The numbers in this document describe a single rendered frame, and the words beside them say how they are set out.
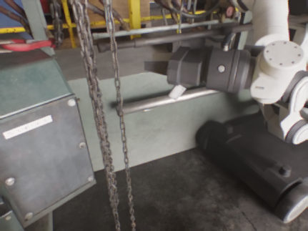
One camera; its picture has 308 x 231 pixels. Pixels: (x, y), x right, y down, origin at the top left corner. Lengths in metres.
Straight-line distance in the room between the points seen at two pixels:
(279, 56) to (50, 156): 0.55
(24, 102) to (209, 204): 1.00
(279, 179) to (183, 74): 0.85
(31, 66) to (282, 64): 0.51
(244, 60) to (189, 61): 0.10
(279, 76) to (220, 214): 0.91
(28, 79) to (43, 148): 0.16
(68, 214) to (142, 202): 0.36
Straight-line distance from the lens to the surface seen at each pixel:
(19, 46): 0.64
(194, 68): 0.47
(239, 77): 0.47
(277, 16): 0.58
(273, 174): 1.22
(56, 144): 0.62
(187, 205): 1.26
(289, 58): 0.46
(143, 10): 4.05
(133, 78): 1.08
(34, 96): 0.57
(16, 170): 0.63
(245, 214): 1.30
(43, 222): 0.95
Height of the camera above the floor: 1.04
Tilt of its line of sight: 35 degrees down
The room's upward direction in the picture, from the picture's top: 1 degrees counter-clockwise
